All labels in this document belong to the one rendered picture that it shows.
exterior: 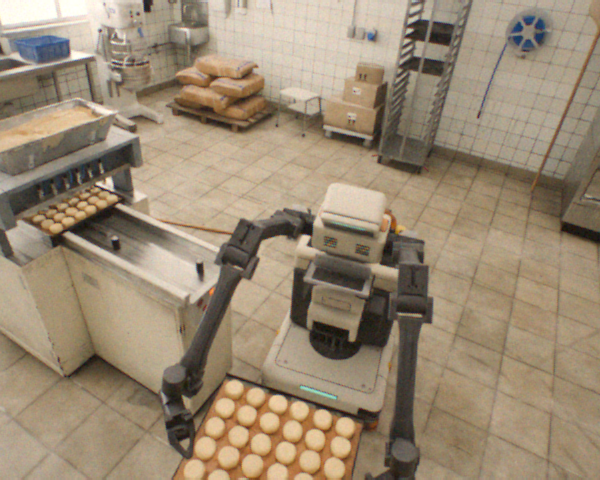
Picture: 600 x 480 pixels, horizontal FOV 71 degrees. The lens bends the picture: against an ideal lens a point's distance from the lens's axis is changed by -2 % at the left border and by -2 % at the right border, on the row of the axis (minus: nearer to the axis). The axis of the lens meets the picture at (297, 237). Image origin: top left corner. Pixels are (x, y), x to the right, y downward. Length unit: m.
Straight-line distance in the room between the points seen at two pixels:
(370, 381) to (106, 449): 1.30
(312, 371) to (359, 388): 0.24
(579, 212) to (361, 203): 3.17
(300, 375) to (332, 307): 0.49
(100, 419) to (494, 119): 4.55
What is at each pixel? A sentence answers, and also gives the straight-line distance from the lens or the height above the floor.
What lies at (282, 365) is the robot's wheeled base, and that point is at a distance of 2.22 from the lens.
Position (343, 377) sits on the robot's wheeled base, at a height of 0.28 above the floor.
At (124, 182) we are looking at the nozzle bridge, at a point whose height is 0.90.
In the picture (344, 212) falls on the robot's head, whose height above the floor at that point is 1.27.
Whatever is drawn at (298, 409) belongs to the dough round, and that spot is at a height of 1.03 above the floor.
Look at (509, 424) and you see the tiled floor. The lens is 2.72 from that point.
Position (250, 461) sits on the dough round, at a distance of 1.14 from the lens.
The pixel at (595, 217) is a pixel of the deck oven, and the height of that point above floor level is 0.24.
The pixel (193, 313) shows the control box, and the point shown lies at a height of 0.78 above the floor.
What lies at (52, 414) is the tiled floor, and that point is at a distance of 2.60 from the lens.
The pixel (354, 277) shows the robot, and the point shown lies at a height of 0.98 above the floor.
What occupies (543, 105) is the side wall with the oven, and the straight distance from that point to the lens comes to 5.16.
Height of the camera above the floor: 2.05
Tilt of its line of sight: 36 degrees down
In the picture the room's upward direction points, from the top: 5 degrees clockwise
